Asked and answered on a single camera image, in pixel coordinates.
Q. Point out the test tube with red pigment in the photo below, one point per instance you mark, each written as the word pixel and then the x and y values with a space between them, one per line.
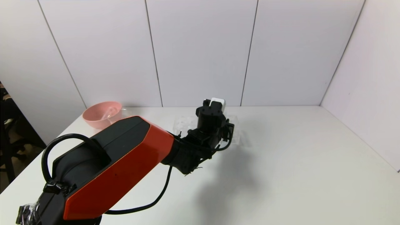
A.
pixel 107 113

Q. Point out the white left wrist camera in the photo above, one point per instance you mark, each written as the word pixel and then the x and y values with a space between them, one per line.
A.
pixel 218 103

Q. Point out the clear glass beaker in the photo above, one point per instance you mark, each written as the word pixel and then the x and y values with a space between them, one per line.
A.
pixel 125 113

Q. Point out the pink bowl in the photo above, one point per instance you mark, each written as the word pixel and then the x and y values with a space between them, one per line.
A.
pixel 98 117

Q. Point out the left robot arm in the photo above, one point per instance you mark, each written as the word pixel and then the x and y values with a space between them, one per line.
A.
pixel 109 168

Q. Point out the clear acrylic test tube rack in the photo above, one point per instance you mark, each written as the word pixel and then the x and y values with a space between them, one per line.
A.
pixel 184 123

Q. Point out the dark chair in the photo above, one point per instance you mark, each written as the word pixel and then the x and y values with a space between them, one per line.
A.
pixel 12 134

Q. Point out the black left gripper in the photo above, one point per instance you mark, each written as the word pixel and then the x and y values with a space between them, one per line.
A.
pixel 227 131

